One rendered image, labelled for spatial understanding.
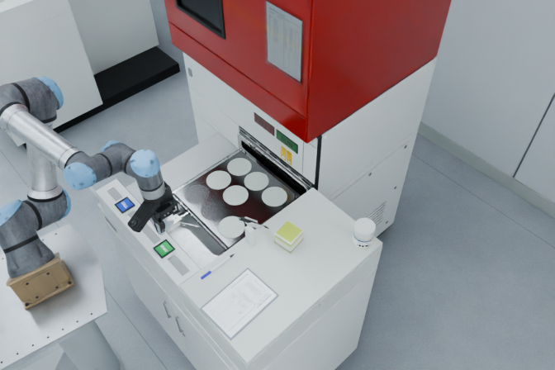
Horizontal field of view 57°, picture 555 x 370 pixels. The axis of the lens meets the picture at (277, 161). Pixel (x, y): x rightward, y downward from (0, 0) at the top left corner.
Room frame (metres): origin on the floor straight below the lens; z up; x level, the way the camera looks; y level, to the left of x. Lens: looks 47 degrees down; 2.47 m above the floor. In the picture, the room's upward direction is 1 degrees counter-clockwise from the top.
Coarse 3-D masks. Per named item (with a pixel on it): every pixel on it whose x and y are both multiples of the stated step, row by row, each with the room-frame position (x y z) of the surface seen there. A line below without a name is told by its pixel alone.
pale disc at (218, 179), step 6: (210, 174) 1.38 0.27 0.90; (216, 174) 1.38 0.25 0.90; (222, 174) 1.38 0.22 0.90; (228, 174) 1.38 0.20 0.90; (210, 180) 1.35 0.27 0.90; (216, 180) 1.35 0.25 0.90; (222, 180) 1.35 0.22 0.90; (228, 180) 1.35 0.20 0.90; (210, 186) 1.32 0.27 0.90; (216, 186) 1.32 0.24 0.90; (222, 186) 1.32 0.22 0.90
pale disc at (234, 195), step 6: (234, 186) 1.32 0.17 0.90; (240, 186) 1.32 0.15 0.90; (228, 192) 1.29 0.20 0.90; (234, 192) 1.29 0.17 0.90; (240, 192) 1.29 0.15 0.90; (246, 192) 1.29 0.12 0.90; (228, 198) 1.26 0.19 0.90; (234, 198) 1.26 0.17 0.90; (240, 198) 1.26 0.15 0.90; (246, 198) 1.26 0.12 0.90; (234, 204) 1.23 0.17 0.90
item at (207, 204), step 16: (240, 176) 1.37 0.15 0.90; (272, 176) 1.37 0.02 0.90; (176, 192) 1.29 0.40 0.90; (192, 192) 1.29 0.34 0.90; (208, 192) 1.29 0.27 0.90; (256, 192) 1.29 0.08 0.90; (288, 192) 1.28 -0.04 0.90; (192, 208) 1.21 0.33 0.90; (208, 208) 1.21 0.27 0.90; (224, 208) 1.21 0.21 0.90; (240, 208) 1.21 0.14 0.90; (256, 208) 1.21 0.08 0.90; (272, 208) 1.21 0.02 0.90; (208, 224) 1.14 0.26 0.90; (224, 240) 1.06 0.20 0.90
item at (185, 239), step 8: (168, 216) 1.19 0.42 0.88; (168, 232) 1.12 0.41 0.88; (176, 232) 1.12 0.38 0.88; (184, 232) 1.11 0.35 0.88; (176, 240) 1.08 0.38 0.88; (184, 240) 1.08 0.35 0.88; (192, 240) 1.08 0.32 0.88; (184, 248) 1.05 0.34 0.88; (192, 248) 1.05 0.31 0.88; (200, 248) 1.04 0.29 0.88; (192, 256) 1.01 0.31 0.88; (200, 256) 1.01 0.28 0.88; (208, 256) 1.01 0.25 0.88; (200, 264) 0.98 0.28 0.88
